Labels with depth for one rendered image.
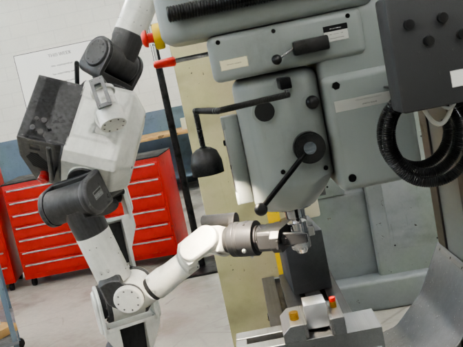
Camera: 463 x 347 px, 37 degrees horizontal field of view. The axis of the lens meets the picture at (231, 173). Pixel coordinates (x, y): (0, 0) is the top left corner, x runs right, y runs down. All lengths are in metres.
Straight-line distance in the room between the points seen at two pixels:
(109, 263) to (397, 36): 0.93
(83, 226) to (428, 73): 0.92
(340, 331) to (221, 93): 1.90
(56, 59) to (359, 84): 9.55
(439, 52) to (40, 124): 1.03
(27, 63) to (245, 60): 9.61
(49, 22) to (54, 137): 9.15
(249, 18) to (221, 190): 1.98
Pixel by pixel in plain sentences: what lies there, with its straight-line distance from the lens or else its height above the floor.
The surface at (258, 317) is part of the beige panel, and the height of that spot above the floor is 0.39.
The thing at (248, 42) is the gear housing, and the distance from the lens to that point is 1.48.
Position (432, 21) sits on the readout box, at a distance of 1.28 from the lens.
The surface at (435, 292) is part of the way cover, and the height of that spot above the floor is 1.00.
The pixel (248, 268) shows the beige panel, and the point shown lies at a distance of 3.47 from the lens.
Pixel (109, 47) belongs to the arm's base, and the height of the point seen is 1.77.
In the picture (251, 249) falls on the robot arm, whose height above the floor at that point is 1.22.
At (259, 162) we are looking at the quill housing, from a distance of 1.52.
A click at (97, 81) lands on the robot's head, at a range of 1.75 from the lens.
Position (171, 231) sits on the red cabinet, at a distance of 6.24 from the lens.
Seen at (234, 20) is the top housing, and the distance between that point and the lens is 1.47.
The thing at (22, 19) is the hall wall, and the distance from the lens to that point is 11.04.
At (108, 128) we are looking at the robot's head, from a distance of 1.74.
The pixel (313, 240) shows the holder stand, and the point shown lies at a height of 1.10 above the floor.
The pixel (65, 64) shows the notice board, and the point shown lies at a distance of 10.86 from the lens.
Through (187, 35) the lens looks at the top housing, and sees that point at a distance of 1.47.
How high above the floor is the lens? 1.67
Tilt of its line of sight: 9 degrees down
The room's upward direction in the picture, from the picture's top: 12 degrees counter-clockwise
